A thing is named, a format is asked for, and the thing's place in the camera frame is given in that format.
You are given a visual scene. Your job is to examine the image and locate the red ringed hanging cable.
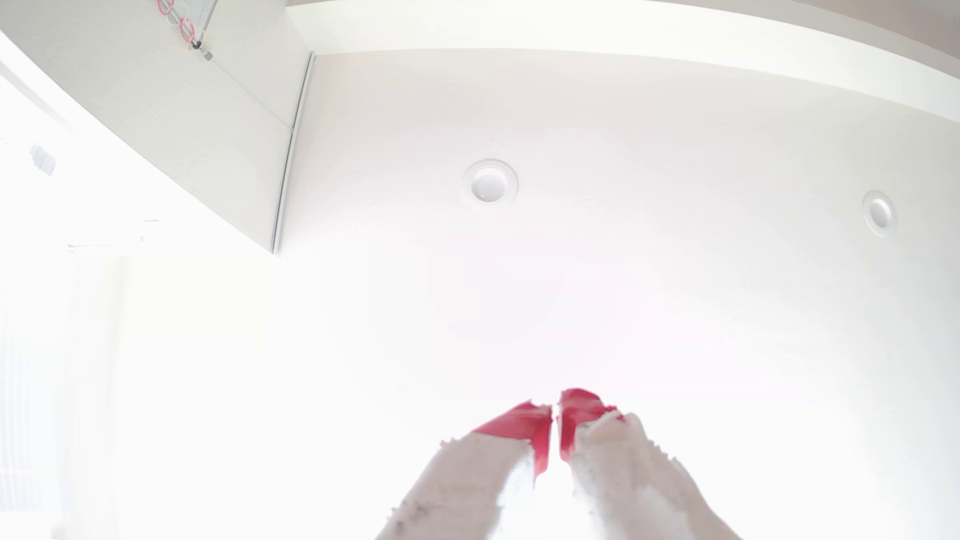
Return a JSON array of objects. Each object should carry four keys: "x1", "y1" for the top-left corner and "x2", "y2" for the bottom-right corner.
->
[{"x1": 156, "y1": 0, "x2": 215, "y2": 62}]

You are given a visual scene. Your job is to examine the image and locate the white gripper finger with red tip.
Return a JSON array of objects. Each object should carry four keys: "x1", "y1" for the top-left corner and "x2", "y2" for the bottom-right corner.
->
[
  {"x1": 375, "y1": 400, "x2": 555, "y2": 540},
  {"x1": 558, "y1": 387, "x2": 744, "y2": 540}
]

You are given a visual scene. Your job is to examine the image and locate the round recessed ceiling light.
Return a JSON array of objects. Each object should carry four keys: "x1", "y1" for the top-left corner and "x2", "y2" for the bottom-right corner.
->
[
  {"x1": 461, "y1": 158, "x2": 519, "y2": 209},
  {"x1": 861, "y1": 189, "x2": 899, "y2": 238}
]

